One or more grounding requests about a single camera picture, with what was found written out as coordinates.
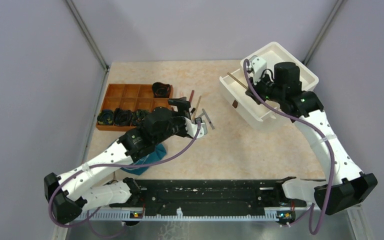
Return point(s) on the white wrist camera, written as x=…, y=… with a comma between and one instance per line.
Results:
x=198, y=129
x=258, y=66

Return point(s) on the gold slim makeup pencil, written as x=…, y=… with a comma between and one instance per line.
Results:
x=197, y=107

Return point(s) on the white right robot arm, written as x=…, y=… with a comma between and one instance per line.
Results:
x=280, y=90

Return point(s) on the black coiled band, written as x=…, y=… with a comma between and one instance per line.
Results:
x=105, y=117
x=122, y=117
x=161, y=90
x=138, y=116

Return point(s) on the houndstooth makeup pen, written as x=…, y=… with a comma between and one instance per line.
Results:
x=208, y=118

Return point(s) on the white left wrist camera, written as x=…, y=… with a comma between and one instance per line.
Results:
x=198, y=129

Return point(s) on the wooden compartment tray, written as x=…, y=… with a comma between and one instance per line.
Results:
x=130, y=97

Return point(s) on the black coiled band left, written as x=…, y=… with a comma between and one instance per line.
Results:
x=105, y=117

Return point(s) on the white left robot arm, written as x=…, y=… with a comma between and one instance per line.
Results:
x=74, y=192

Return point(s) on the white pull-out drawer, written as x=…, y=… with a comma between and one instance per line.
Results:
x=256, y=115

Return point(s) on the maroon makeup pencil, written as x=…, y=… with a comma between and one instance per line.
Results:
x=191, y=96

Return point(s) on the black coiled band top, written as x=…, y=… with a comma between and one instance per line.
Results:
x=161, y=90

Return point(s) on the teal patterned cloth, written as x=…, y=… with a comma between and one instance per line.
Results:
x=157, y=155

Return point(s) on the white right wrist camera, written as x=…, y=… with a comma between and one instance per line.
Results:
x=258, y=66

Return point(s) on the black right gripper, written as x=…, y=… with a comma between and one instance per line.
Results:
x=250, y=92

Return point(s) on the black coiled band right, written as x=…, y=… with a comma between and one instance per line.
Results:
x=138, y=116

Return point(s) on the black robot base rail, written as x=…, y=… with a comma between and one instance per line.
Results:
x=208, y=198

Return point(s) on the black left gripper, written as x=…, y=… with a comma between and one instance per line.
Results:
x=183, y=108

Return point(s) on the grey slotted cable duct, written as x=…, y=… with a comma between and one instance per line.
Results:
x=137, y=215

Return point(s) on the white drawer organizer box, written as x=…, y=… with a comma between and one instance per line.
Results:
x=274, y=53

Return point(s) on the black coiled band middle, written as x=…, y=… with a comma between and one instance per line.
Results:
x=122, y=117

